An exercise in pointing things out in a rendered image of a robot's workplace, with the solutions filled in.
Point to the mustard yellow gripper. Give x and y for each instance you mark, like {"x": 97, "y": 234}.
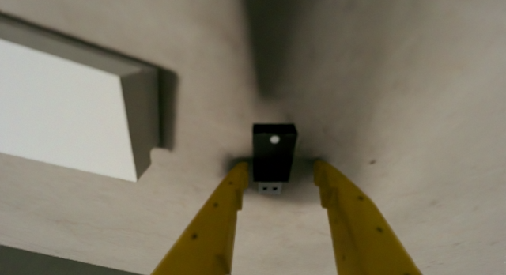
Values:
{"x": 363, "y": 242}

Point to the black usb stick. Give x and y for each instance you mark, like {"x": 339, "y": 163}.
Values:
{"x": 273, "y": 151}

